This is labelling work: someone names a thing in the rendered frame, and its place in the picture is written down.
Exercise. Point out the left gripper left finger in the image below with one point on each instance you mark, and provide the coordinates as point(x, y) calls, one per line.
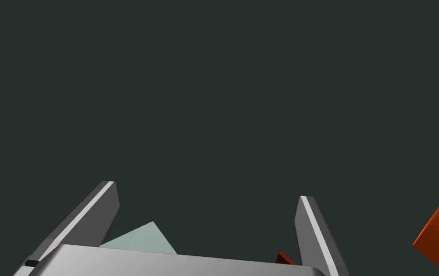
point(89, 218)

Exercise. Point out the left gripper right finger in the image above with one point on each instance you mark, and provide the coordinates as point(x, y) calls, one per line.
point(315, 237)

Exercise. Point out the red small shape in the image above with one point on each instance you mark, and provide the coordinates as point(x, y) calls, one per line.
point(283, 259)

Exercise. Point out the pale green flat shape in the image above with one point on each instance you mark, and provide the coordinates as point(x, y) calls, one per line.
point(142, 239)

